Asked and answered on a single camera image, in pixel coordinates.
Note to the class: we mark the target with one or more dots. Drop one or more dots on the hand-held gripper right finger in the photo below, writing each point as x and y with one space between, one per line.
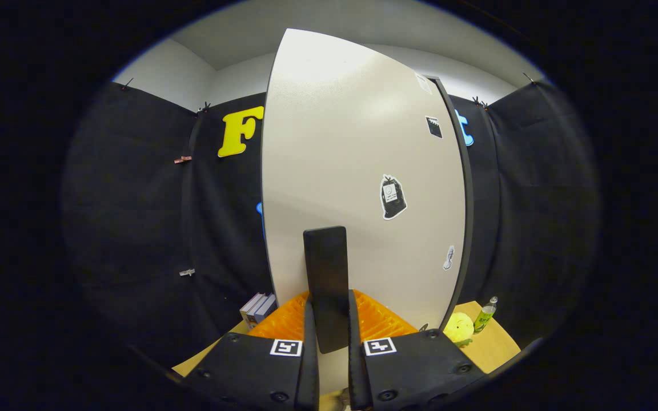
414 371

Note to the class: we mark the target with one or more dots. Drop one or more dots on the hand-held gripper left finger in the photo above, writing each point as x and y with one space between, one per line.
249 371

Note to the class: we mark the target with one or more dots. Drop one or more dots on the grey shoe cabinet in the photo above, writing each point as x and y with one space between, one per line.
469 200

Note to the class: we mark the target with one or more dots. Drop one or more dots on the beige shoe cabinet door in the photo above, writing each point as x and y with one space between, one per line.
334 142

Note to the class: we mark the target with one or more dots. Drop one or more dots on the white cover book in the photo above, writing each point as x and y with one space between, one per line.
249 311

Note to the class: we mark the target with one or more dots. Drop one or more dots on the green drink bottle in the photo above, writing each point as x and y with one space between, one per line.
484 317

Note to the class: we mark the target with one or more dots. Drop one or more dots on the black backdrop cloth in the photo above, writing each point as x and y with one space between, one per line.
123 228

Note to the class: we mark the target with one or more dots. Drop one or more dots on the wooden clothes peg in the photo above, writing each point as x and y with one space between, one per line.
183 160

